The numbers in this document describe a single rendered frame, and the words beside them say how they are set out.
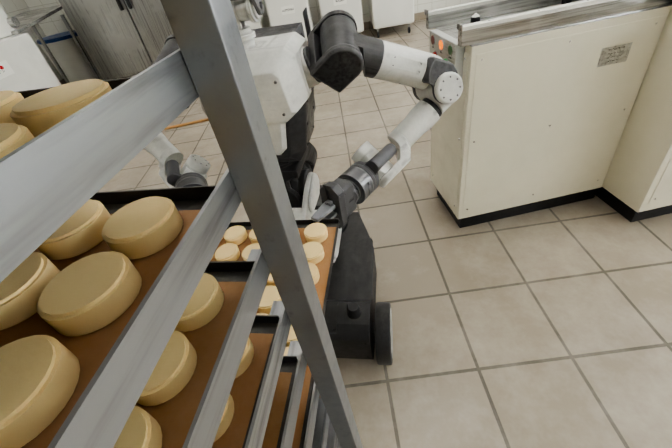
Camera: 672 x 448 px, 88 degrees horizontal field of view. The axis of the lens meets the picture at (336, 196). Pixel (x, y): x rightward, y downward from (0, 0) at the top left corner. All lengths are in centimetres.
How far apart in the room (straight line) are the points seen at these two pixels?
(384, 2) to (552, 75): 361
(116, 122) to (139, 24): 484
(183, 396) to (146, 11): 478
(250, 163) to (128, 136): 10
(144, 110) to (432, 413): 119
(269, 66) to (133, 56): 440
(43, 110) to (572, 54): 146
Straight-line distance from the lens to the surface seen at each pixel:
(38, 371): 22
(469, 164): 150
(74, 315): 24
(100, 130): 19
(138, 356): 21
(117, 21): 512
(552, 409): 135
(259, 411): 36
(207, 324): 34
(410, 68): 91
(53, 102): 24
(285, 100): 83
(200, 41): 24
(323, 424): 63
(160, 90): 23
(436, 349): 137
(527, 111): 151
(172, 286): 22
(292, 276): 35
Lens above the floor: 120
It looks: 37 degrees down
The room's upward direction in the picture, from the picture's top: 11 degrees counter-clockwise
